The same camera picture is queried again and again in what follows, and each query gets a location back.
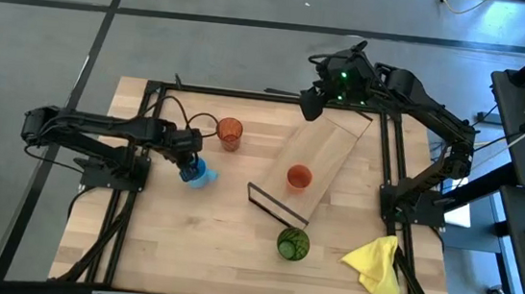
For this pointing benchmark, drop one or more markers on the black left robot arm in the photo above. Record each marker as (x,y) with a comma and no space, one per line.
(100,124)

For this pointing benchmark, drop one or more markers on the light blue plastic mug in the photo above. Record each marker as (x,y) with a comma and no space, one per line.
(205,178)

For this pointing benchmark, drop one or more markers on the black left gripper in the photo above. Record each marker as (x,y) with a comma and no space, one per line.
(185,143)

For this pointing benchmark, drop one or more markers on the small orange cup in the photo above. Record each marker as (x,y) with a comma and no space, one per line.
(299,177)

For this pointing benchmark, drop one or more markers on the wooden cutting board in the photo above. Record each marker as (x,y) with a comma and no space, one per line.
(321,143)

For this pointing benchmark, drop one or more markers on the red faceted transparent cup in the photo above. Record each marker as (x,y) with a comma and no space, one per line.
(229,133)

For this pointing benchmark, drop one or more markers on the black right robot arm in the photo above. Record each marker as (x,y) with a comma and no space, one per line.
(439,118)

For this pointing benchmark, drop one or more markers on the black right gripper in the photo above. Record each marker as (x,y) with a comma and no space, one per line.
(346,78)

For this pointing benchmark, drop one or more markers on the yellow cloth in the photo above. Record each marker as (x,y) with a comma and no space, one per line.
(374,269)

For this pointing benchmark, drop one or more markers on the green faceted transparent cup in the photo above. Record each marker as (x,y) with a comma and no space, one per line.
(293,244)

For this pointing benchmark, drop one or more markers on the black aluminium table frame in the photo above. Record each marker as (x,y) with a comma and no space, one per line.
(229,92)

